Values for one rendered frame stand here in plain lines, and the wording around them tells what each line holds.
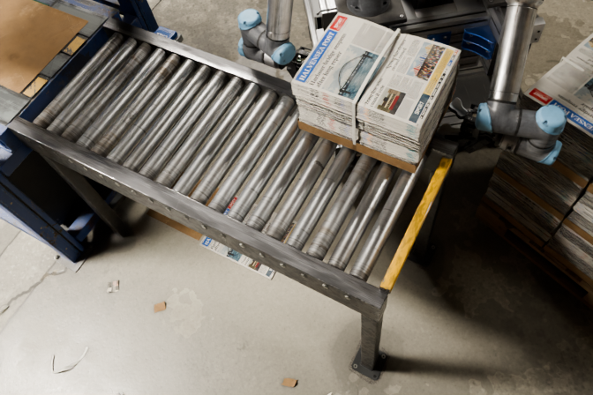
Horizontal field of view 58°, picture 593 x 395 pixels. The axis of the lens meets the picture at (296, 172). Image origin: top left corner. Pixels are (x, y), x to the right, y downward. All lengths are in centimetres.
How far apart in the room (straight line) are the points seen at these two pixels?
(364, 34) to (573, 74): 66
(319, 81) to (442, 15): 75
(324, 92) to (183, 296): 124
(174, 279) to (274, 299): 45
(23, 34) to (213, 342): 138
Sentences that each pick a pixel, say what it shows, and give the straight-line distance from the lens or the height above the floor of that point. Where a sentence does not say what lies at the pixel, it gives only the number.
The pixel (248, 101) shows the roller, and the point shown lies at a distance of 175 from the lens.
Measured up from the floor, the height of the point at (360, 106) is 103.
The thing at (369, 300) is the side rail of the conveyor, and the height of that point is 80.
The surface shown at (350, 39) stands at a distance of 155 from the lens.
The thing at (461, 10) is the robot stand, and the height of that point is 73.
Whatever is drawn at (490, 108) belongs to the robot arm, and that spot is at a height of 94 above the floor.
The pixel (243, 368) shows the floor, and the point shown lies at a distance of 222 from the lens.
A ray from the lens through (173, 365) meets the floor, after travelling 229.
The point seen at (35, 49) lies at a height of 80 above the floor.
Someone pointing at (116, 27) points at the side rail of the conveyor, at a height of 80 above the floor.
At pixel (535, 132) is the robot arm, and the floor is 92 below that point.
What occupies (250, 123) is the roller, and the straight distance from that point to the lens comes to 169.
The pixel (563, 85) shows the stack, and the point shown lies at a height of 83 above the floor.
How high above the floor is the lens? 214
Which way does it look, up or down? 59 degrees down
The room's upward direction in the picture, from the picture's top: 12 degrees counter-clockwise
